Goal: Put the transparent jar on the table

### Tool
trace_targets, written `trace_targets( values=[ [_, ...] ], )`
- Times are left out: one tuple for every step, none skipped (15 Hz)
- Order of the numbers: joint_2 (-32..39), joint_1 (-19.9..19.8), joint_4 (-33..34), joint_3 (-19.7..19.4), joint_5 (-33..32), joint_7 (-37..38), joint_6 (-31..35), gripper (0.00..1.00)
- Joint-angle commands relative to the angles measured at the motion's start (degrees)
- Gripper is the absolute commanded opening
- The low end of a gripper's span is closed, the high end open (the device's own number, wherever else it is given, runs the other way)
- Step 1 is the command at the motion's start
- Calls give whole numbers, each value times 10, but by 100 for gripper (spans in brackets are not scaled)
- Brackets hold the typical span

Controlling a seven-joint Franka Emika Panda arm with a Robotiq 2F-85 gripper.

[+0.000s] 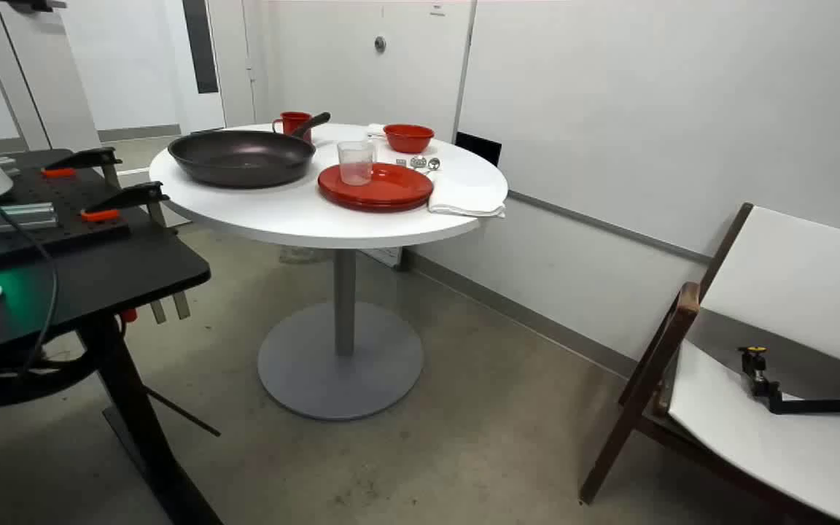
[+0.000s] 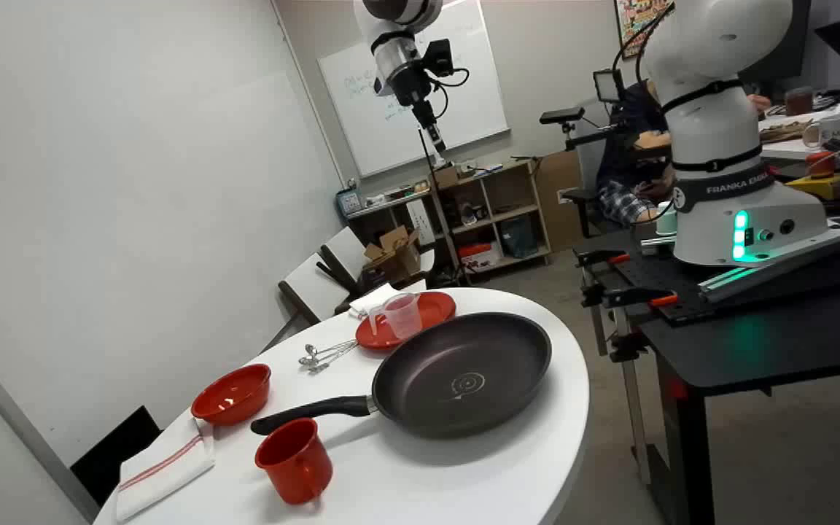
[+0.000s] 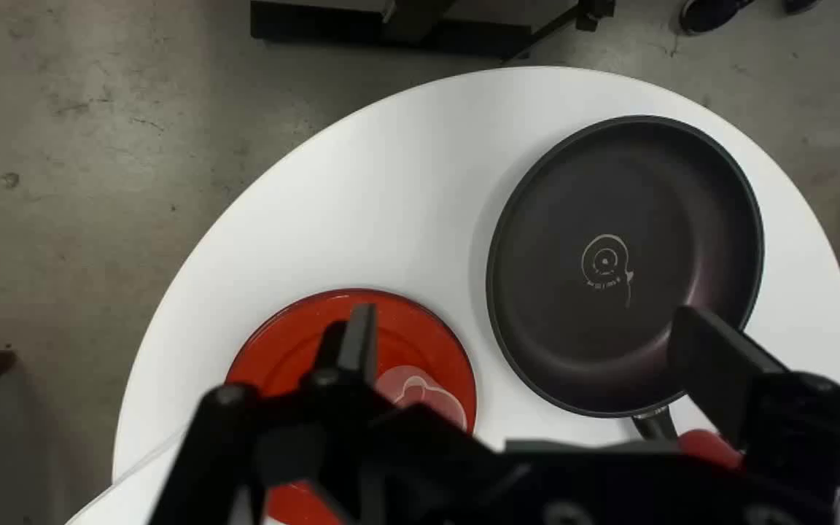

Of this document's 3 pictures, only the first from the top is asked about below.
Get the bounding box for red mug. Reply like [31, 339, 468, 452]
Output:
[270, 108, 314, 140]

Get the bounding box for round white pedestal table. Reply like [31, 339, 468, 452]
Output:
[145, 121, 511, 424]

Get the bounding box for red plate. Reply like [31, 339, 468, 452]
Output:
[314, 160, 438, 217]

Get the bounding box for orange-handled black clamp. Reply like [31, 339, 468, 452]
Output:
[79, 182, 196, 328]
[38, 146, 123, 186]

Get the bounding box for black panel at wall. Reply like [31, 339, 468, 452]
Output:
[455, 128, 505, 170]

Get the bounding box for black frying pan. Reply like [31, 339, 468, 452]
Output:
[165, 108, 333, 194]

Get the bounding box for wooden frame with white panels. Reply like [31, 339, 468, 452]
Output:
[578, 202, 840, 525]

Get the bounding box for red bowl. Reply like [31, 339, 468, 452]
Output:
[381, 121, 438, 157]

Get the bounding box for white towel with red stripes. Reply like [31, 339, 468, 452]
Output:
[426, 157, 511, 223]

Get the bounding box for black cable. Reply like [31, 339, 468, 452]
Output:
[0, 157, 62, 461]

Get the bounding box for silver metal measuring spoons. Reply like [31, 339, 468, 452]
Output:
[397, 151, 442, 175]

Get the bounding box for black desk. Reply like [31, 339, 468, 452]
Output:
[0, 146, 223, 525]

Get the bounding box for silver aluminium rail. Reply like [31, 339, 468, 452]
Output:
[0, 199, 59, 237]

